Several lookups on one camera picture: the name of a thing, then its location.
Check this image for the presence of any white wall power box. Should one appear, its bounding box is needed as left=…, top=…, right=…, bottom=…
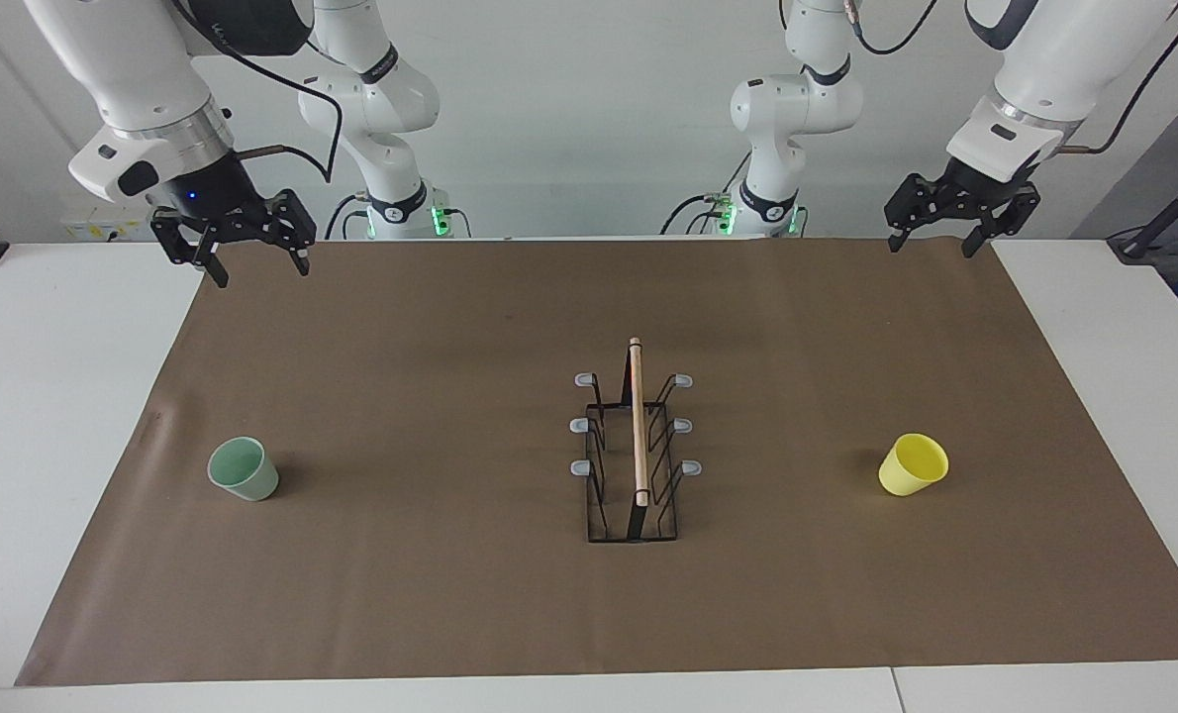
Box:
left=59, top=203, right=154, bottom=243

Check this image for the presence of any yellow cup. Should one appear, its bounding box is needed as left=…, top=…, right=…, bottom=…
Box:
left=878, top=433, right=949, bottom=497

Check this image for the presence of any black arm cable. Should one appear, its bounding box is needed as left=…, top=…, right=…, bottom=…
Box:
left=1056, top=0, right=1178, bottom=157
left=168, top=0, right=344, bottom=185

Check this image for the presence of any black left base cable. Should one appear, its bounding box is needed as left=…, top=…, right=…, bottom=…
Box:
left=660, top=149, right=748, bottom=237

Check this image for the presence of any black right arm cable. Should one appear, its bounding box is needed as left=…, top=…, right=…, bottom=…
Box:
left=168, top=0, right=344, bottom=185

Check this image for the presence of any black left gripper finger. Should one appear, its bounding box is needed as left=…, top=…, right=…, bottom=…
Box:
left=883, top=172, right=946, bottom=255
left=962, top=183, right=1042, bottom=259

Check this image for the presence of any black base cable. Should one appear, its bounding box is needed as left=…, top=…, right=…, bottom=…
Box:
left=324, top=193, right=372, bottom=241
left=660, top=149, right=748, bottom=237

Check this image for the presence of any black right base cable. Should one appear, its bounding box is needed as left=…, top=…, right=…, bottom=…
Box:
left=324, top=193, right=372, bottom=241

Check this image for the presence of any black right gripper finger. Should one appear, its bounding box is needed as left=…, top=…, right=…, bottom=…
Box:
left=149, top=208, right=230, bottom=290
left=262, top=188, right=318, bottom=277

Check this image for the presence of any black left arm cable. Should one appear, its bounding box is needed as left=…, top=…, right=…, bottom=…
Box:
left=1056, top=0, right=1178, bottom=157

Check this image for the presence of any black wire cup rack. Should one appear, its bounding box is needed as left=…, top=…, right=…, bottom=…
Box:
left=569, top=337, right=703, bottom=545

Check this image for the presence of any brown paper mat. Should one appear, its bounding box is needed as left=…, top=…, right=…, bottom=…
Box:
left=13, top=236, right=1178, bottom=687

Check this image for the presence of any pale green cup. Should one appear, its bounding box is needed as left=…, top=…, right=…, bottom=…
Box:
left=207, top=436, right=280, bottom=502

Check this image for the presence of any black stand pole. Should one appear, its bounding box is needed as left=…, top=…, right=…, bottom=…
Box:
left=1107, top=158, right=1178, bottom=264

